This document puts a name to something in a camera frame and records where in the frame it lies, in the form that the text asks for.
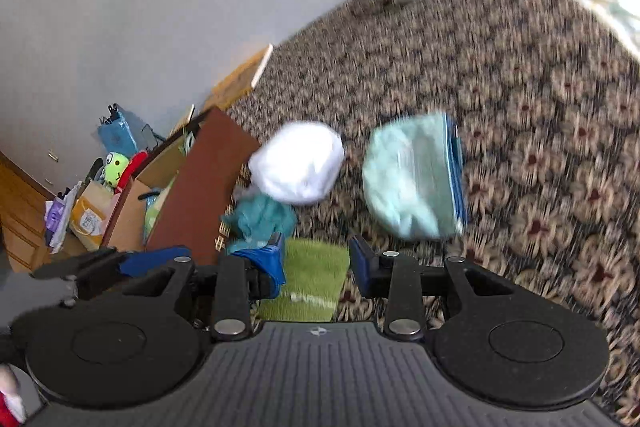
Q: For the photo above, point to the wooden drawer cabinet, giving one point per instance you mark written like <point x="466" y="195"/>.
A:
<point x="25" y="217"/>

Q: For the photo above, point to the white mesh bath pouf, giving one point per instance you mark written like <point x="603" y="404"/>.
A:
<point x="295" y="162"/>

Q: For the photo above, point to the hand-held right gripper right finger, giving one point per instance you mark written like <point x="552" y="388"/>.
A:
<point x="361" y="267"/>

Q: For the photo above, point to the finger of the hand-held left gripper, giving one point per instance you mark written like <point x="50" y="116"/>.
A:
<point x="145" y="259"/>

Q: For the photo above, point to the light teal zip pouch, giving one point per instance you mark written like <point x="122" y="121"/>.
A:
<point x="410" y="177"/>

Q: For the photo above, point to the tan parcel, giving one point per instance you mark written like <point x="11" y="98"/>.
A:
<point x="92" y="214"/>

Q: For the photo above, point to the blue bag with clip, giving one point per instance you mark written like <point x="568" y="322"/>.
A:
<point x="120" y="134"/>

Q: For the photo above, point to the cartoon cover book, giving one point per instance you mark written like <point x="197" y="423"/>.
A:
<point x="182" y="122"/>

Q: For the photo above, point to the purple and white packet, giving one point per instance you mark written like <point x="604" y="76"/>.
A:
<point x="57" y="214"/>

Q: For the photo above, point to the green fluffy towel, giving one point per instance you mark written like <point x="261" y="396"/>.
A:
<point x="310" y="277"/>

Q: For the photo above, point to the red plush toy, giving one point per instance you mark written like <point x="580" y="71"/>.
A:
<point x="137" y="164"/>

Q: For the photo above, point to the green frog plush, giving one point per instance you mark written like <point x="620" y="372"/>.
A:
<point x="116" y="167"/>

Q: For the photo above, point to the yellow book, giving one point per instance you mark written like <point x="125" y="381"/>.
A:
<point x="240" y="79"/>

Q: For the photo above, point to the teal cloth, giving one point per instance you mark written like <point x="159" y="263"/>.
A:
<point x="260" y="219"/>

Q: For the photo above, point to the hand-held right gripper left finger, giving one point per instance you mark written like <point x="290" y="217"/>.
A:
<point x="270" y="264"/>

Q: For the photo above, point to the brown cardboard box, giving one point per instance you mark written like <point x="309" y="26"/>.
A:
<point x="200" y="187"/>

